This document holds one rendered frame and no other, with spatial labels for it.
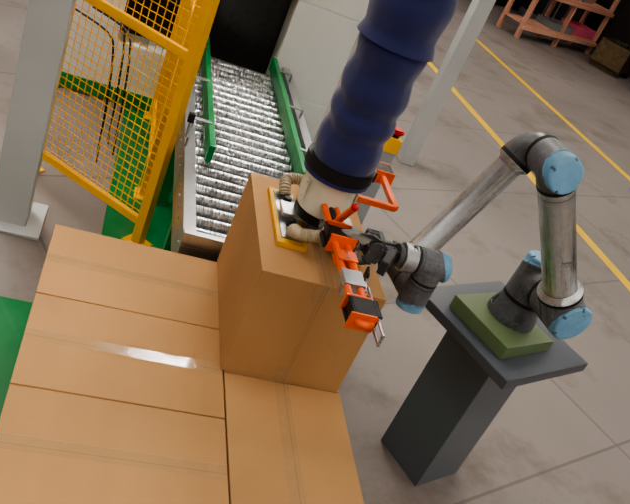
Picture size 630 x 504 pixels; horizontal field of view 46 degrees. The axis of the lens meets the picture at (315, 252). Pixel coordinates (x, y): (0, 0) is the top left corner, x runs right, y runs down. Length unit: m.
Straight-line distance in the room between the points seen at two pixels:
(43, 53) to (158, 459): 1.84
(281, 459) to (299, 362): 0.34
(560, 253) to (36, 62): 2.17
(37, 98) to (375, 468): 2.07
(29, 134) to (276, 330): 1.62
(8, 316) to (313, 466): 1.50
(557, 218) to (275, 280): 0.86
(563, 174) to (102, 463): 1.47
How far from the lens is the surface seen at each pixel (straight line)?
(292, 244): 2.26
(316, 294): 2.19
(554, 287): 2.53
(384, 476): 3.13
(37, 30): 3.25
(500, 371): 2.63
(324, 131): 2.24
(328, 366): 2.39
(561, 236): 2.38
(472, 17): 5.74
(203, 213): 3.11
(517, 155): 2.32
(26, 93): 3.36
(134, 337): 2.36
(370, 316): 1.85
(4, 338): 3.08
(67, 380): 2.18
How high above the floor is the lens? 2.06
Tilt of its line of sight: 29 degrees down
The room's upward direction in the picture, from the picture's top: 25 degrees clockwise
